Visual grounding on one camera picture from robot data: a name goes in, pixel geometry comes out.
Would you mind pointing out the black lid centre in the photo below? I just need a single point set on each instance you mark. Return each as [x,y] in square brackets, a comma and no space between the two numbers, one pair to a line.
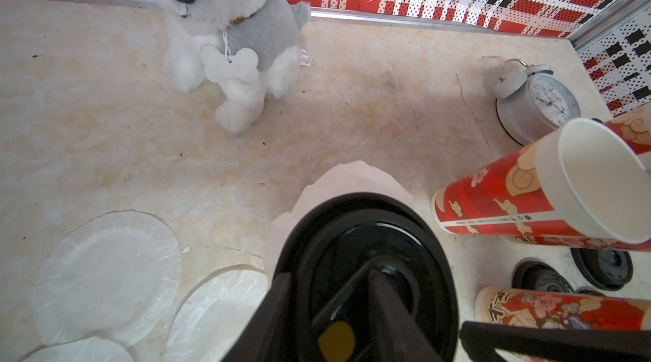
[605,269]

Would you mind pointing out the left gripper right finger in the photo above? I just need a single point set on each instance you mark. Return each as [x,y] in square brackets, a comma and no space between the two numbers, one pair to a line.
[394,297]

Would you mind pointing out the red paper cup front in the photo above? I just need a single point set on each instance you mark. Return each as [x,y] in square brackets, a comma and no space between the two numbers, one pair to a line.
[531,309]

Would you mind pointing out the black lid near front cup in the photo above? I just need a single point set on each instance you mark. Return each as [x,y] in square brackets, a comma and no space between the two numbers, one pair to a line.
[537,276]

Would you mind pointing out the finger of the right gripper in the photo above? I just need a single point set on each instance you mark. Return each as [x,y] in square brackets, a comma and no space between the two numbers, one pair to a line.
[481,341]

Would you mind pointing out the red paper cup middle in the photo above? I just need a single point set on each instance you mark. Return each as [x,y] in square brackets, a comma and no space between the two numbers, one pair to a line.
[634,128]

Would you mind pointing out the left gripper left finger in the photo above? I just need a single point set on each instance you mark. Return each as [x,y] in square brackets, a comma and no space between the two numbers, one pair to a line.
[267,337]

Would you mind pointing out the grey white husky plush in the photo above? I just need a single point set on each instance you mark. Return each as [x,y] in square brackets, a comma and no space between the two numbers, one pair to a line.
[250,48]

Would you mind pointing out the red paper cup back-left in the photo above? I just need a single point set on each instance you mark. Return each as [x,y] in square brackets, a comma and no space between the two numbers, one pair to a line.
[581,180]

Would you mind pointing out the silver alarm clock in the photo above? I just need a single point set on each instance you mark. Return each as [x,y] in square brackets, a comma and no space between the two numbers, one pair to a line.
[531,101]

